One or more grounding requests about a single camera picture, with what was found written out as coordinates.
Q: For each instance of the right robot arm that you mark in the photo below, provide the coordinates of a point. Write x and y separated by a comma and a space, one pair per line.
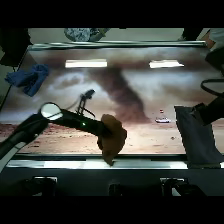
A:
213, 111

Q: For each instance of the silver frame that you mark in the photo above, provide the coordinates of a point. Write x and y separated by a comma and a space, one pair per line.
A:
83, 164

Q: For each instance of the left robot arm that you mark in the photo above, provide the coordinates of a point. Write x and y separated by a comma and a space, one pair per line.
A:
71, 120

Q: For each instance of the patterned garment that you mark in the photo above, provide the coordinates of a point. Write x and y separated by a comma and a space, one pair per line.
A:
81, 34

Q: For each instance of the brown garment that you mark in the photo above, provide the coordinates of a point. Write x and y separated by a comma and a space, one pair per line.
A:
113, 136

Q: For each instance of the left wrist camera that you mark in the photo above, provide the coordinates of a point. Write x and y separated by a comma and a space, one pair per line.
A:
88, 93

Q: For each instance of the grey garment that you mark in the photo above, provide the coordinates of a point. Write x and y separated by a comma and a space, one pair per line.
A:
196, 140

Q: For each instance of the blue garment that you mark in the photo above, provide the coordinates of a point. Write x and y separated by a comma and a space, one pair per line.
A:
31, 78

